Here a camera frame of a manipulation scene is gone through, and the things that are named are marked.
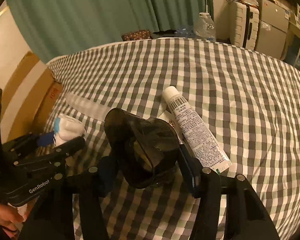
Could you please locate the white plush bear toy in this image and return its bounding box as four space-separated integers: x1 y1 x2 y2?
53 113 86 147

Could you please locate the clear plastic comb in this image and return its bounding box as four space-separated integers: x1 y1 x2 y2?
65 93 111 121

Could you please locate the white printed cream tube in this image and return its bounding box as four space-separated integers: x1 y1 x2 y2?
162 86 232 173

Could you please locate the dark translucent plastic cup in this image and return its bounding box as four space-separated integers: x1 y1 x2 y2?
104 108 179 189

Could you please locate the person's left hand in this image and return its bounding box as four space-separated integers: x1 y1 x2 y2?
0 204 24 238

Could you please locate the brown cardboard box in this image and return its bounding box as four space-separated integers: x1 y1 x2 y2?
0 51 63 142

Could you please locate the green checkered bedsheet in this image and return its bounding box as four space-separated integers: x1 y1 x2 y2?
45 38 300 239

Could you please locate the green curtain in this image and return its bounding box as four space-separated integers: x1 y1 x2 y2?
7 0 213 62

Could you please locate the dark patterned floor bag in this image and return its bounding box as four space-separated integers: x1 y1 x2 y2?
121 29 151 41

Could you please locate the crushed blue plastic bottle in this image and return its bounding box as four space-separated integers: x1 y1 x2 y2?
174 25 196 38

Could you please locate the large clear water jug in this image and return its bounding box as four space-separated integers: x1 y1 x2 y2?
194 12 216 41

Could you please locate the white hard suitcase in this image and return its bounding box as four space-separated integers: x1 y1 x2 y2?
229 1 259 50

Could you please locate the grey mini fridge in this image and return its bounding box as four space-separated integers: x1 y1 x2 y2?
255 0 289 59

